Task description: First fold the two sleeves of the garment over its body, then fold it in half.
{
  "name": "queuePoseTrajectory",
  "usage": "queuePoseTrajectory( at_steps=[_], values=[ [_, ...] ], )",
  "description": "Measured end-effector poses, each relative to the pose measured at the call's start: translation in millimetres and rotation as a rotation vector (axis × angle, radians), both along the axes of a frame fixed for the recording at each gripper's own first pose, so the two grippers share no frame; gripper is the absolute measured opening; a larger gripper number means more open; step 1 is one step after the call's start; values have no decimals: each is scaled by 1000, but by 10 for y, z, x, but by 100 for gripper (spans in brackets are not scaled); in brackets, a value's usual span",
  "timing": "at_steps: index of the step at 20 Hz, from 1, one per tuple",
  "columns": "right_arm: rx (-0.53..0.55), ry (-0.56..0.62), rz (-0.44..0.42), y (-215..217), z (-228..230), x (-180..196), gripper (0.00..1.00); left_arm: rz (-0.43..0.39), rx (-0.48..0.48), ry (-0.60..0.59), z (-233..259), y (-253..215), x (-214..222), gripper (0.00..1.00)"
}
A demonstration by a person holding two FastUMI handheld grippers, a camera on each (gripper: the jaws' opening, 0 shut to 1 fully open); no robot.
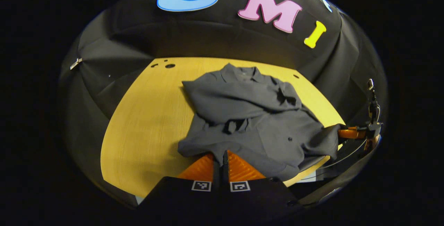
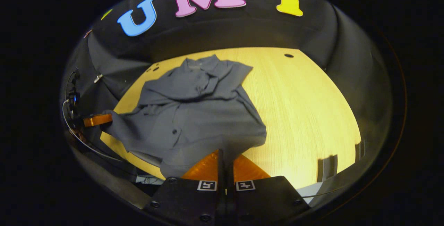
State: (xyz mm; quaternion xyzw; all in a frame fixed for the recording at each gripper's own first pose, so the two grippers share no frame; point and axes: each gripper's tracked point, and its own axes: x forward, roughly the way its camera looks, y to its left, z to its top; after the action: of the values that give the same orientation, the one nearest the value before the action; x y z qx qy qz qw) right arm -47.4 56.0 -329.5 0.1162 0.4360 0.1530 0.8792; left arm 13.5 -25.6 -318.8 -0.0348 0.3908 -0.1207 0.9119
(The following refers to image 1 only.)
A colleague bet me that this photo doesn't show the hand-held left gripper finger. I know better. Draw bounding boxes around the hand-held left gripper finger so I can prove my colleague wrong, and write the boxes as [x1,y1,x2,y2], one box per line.
[137,151,225,219]
[222,150,306,219]

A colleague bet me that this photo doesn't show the grey button shirt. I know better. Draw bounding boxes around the grey button shirt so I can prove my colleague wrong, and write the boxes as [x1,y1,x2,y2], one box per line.
[178,63,342,181]

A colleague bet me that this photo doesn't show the black backdrop cloth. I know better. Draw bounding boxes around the black backdrop cloth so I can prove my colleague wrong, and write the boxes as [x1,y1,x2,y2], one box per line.
[57,0,389,206]

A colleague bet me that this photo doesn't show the thin grey cable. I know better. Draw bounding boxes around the thin grey cable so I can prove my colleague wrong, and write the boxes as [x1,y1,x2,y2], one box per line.
[300,139,368,181]

